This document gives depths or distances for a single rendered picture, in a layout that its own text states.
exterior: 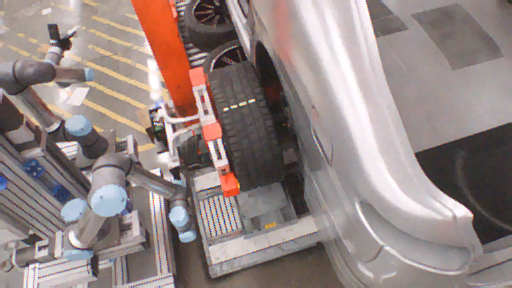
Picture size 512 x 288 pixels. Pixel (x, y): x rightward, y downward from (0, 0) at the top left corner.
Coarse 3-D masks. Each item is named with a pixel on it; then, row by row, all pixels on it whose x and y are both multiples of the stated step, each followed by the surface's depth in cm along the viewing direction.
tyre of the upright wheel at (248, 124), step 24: (216, 72) 187; (240, 72) 181; (216, 96) 173; (240, 96) 172; (264, 96) 172; (240, 120) 170; (264, 120) 171; (240, 144) 171; (264, 144) 172; (240, 168) 176; (264, 168) 180
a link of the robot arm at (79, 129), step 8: (72, 120) 192; (80, 120) 192; (88, 120) 194; (64, 128) 191; (72, 128) 189; (80, 128) 189; (88, 128) 192; (64, 136) 192; (72, 136) 192; (80, 136) 191; (88, 136) 194; (96, 136) 200; (80, 144) 197; (88, 144) 198
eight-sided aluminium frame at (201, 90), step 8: (192, 88) 187; (200, 88) 185; (200, 96) 210; (200, 104) 179; (208, 104) 178; (200, 112) 176; (200, 120) 174; (208, 120) 173; (208, 144) 175; (216, 152) 223; (224, 152) 223; (216, 160) 176; (224, 160) 177; (216, 168) 178; (224, 168) 179
